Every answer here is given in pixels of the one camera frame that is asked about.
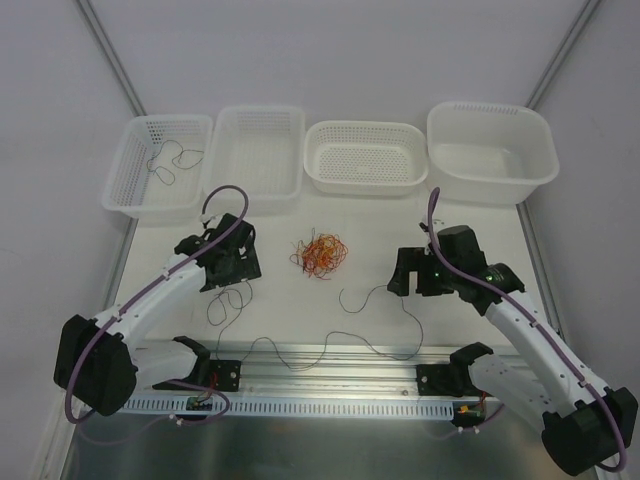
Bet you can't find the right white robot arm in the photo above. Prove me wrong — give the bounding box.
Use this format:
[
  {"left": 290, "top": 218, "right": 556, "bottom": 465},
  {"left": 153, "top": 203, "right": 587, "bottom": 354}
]
[{"left": 387, "top": 225, "right": 639, "bottom": 476}]

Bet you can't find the far-right white plastic tub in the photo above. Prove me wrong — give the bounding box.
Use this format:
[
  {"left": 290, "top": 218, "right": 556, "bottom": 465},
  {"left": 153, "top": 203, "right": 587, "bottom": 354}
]
[{"left": 425, "top": 101, "right": 560, "bottom": 206}]

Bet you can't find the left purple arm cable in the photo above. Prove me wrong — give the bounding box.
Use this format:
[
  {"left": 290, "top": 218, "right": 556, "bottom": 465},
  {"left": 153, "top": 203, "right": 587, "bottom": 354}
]
[{"left": 64, "top": 184, "right": 251, "bottom": 426}]

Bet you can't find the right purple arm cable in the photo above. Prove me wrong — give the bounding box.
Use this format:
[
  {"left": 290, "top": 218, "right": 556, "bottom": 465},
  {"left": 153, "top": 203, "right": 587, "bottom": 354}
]
[{"left": 428, "top": 186, "right": 632, "bottom": 474}]

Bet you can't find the aluminium mounting rail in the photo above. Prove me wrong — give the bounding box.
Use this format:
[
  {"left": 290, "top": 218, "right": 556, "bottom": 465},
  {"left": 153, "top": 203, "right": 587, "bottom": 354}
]
[{"left": 62, "top": 344, "right": 531, "bottom": 401}]

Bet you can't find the white slotted cable duct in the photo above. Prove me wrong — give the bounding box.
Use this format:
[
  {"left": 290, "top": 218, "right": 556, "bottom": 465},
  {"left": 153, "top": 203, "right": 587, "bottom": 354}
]
[{"left": 82, "top": 394, "right": 455, "bottom": 420}]

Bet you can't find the far-left white perforated basket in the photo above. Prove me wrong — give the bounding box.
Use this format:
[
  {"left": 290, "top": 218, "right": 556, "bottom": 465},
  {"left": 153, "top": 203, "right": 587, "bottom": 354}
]
[{"left": 101, "top": 114, "right": 213, "bottom": 224}]

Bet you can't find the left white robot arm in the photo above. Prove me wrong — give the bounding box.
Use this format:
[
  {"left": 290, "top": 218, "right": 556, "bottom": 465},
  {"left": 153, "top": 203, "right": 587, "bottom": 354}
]
[{"left": 53, "top": 214, "right": 261, "bottom": 416}]

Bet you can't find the orange red wire bundle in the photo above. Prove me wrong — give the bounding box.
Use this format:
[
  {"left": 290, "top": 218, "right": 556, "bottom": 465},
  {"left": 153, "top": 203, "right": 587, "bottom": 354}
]
[{"left": 288, "top": 227, "right": 351, "bottom": 282}]

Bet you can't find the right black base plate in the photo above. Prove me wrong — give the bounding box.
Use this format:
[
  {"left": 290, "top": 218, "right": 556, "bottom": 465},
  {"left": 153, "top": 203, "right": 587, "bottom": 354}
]
[{"left": 416, "top": 363, "right": 482, "bottom": 398}]

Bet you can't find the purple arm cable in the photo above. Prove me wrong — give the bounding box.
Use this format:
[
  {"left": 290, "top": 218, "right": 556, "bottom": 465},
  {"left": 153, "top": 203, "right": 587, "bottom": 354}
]
[
  {"left": 64, "top": 184, "right": 251, "bottom": 426},
  {"left": 428, "top": 186, "right": 632, "bottom": 474}
]

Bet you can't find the long thin black wire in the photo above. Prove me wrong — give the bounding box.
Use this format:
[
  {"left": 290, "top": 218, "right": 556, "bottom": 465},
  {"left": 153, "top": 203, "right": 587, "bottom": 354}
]
[{"left": 207, "top": 279, "right": 426, "bottom": 372}]

